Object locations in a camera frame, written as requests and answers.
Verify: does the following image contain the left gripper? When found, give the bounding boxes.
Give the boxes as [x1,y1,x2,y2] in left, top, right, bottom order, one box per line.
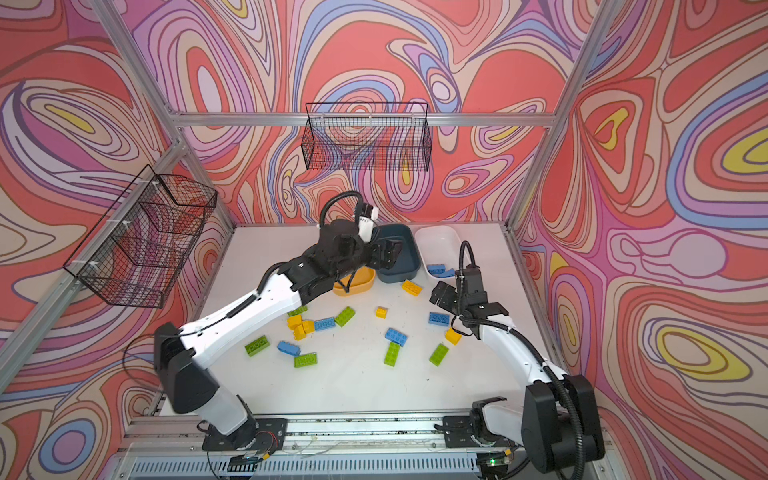
[328,234,404,288]

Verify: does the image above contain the yellow sloped lego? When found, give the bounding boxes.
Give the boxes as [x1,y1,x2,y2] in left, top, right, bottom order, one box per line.
[402,280,423,297]

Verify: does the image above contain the green lego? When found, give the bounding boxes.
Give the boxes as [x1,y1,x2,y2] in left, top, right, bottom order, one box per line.
[334,306,356,327]
[244,335,271,357]
[294,352,318,368]
[287,305,308,317]
[384,342,401,367]
[429,343,450,367]

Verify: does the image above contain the yellow lego cluster block one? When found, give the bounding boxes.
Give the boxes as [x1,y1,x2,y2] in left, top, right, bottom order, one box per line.
[287,315,303,330]

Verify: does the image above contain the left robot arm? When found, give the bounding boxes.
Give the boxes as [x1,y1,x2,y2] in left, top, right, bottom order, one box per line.
[153,218,402,450]

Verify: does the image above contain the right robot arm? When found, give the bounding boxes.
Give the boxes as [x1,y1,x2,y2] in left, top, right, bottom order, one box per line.
[430,265,605,479]

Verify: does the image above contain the yellow plastic bin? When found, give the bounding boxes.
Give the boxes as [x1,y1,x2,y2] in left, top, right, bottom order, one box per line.
[333,267,376,297]

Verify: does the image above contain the white plastic bin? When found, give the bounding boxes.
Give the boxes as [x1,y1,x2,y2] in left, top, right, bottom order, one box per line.
[415,225,462,280]

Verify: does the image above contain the dark teal plastic bin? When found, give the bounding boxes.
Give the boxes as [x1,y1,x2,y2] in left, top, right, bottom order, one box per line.
[377,224,421,284]

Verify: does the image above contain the yellow lego cluster block two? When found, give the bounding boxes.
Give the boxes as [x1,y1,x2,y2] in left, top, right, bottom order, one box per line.
[292,320,315,341]

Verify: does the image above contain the black wire basket back wall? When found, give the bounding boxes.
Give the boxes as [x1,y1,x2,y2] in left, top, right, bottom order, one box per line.
[301,101,433,172]

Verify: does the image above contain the black wire basket wall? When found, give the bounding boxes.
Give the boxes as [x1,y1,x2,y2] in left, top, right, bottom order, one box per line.
[63,166,218,308]
[301,101,433,172]

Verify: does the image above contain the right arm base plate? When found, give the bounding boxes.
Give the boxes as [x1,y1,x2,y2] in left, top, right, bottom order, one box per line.
[433,414,519,450]

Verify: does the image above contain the aluminium front rail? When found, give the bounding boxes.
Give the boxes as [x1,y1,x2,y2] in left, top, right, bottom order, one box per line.
[116,410,613,463]

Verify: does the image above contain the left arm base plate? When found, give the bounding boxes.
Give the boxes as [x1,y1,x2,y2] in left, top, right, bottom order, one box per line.
[202,417,288,454]

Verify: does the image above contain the black wire basket left wall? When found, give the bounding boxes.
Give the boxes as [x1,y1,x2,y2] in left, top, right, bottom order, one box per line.
[63,166,218,308]

